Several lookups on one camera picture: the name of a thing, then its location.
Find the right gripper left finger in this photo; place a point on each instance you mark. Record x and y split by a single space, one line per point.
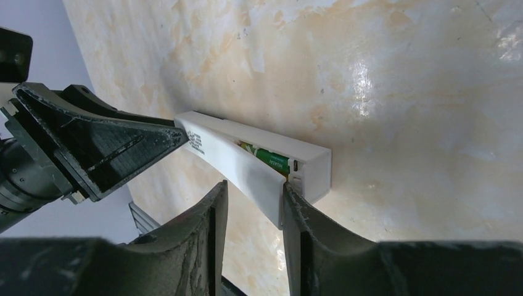
182 257

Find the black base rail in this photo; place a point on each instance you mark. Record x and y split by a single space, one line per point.
143 222

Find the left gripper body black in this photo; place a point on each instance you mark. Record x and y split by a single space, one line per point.
36 163

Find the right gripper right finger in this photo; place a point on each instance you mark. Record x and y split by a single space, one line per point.
324 258

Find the white battery cover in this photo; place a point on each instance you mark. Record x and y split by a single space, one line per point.
214 141

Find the green battery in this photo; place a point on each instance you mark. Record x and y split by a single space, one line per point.
277 162

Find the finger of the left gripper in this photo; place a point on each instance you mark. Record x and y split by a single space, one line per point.
80 96
116 151

